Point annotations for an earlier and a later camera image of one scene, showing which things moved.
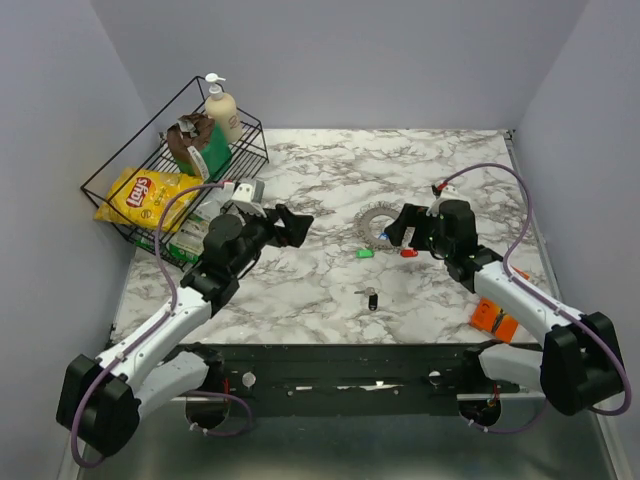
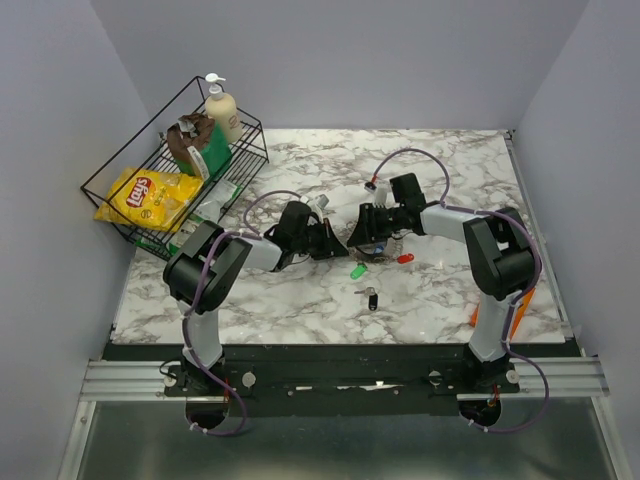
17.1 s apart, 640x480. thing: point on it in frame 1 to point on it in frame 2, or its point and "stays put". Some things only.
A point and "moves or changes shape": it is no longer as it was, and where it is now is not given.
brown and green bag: [198, 144] stays put
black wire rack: [168, 182] stays put
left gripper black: [292, 234] to [331, 247]
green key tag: [364, 254] to [358, 271]
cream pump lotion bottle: [222, 107] stays put
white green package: [186, 241] stays put
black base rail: [349, 380] stays put
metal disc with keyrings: [362, 223] moves or changes shape
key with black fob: [372, 297] stays put
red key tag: [409, 253] moves or changes shape
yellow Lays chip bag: [136, 196] stays put
